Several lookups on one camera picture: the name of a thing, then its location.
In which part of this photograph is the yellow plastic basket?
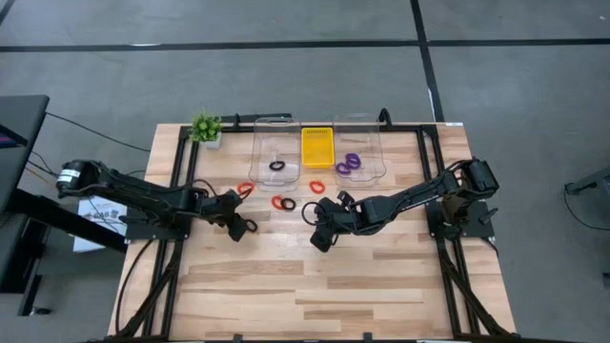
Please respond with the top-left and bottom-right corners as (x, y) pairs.
(300, 126), (336, 170)

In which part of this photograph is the black aluminium table frame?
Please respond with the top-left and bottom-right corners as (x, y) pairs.
(107, 121), (519, 343)

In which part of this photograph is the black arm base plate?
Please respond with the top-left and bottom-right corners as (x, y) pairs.
(124, 209), (192, 241)
(425, 199), (498, 239)

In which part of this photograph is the black desk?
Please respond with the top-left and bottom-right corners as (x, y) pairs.
(0, 93), (129, 318)

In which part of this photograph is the black floor cable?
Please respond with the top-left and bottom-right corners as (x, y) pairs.
(45, 111), (152, 153)

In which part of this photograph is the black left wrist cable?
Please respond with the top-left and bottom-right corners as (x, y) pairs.
(188, 178), (218, 194)

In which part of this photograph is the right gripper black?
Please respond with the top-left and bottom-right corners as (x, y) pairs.
(309, 197), (380, 252)

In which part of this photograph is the clear plastic bin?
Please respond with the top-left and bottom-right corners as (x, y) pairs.
(332, 112), (386, 188)
(248, 116), (302, 188)

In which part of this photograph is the green plant in white pot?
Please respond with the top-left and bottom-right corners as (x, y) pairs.
(189, 108), (224, 150)

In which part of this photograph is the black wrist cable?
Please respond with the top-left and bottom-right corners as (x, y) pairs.
(301, 201), (326, 226)
(188, 178), (218, 194)

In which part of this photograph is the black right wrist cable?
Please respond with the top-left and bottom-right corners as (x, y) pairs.
(301, 201), (326, 226)

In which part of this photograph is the white paper sheet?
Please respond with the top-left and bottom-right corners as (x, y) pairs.
(72, 195), (129, 253)

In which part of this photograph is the black bar bracket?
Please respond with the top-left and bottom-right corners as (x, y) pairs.
(221, 112), (293, 124)

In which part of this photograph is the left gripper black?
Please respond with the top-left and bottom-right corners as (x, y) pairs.
(202, 190), (250, 243)

